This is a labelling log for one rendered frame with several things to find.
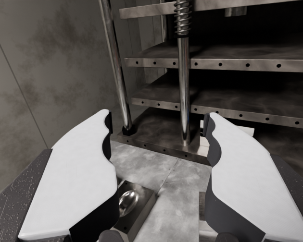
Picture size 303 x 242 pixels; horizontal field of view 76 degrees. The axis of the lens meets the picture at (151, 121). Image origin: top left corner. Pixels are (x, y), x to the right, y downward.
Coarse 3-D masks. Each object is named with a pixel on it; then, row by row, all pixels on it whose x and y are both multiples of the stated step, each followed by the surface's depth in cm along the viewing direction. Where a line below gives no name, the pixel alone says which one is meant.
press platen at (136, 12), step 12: (192, 0) 85; (204, 0) 83; (216, 0) 81; (228, 0) 79; (240, 0) 77; (252, 0) 76; (264, 0) 74; (276, 0) 72; (288, 0) 71; (120, 12) 105; (132, 12) 101; (144, 12) 98; (156, 12) 95; (168, 12) 93
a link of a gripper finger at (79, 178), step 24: (96, 120) 10; (72, 144) 9; (96, 144) 9; (48, 168) 7; (72, 168) 7; (96, 168) 7; (48, 192) 6; (72, 192) 6; (96, 192) 6; (48, 216) 6; (72, 216) 6; (96, 216) 6; (24, 240) 5; (72, 240) 6; (96, 240) 6
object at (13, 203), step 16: (32, 160) 8; (48, 160) 8; (32, 176) 7; (16, 192) 6; (32, 192) 6; (0, 208) 6; (16, 208) 6; (0, 224) 5; (16, 224) 5; (0, 240) 5; (16, 240) 5; (32, 240) 5; (48, 240) 5; (64, 240) 5
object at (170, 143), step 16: (144, 112) 162; (160, 112) 159; (176, 112) 156; (144, 128) 140; (160, 128) 138; (176, 128) 136; (192, 128) 133; (256, 128) 125; (272, 128) 124; (288, 128) 122; (128, 144) 135; (144, 144) 127; (160, 144) 122; (176, 144) 120; (192, 144) 118; (272, 144) 110; (288, 144) 109; (192, 160) 113; (288, 160) 98
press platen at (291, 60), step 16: (160, 48) 129; (176, 48) 123; (192, 48) 117; (208, 48) 112; (224, 48) 107; (240, 48) 103; (256, 48) 99; (272, 48) 95; (288, 48) 92; (128, 64) 115; (144, 64) 109; (160, 64) 105; (176, 64) 100; (192, 64) 96; (208, 64) 92; (224, 64) 89; (240, 64) 86; (256, 64) 83; (272, 64) 80; (288, 64) 77
